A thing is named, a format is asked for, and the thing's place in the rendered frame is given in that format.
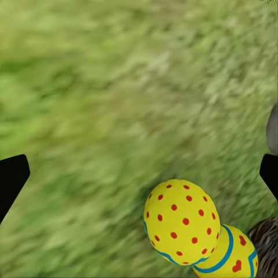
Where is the wicker basket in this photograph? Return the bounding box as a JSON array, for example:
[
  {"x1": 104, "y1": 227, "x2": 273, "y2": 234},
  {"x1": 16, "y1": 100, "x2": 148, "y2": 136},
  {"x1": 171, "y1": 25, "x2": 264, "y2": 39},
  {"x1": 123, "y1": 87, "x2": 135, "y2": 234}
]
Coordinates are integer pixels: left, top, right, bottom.
[{"x1": 248, "y1": 217, "x2": 278, "y2": 278}]

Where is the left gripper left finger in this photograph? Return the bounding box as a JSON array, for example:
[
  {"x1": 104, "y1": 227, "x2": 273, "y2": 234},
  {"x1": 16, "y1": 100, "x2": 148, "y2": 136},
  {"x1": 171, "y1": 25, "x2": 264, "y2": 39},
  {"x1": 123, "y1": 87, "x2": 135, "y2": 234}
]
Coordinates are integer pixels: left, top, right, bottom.
[{"x1": 0, "y1": 154, "x2": 30, "y2": 224}]

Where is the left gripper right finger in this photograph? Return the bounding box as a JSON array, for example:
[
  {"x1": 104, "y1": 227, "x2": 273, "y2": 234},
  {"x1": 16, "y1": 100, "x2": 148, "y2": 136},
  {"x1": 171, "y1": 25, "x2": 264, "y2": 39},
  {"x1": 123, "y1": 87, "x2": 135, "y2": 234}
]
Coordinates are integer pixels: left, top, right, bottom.
[{"x1": 259, "y1": 153, "x2": 278, "y2": 201}]

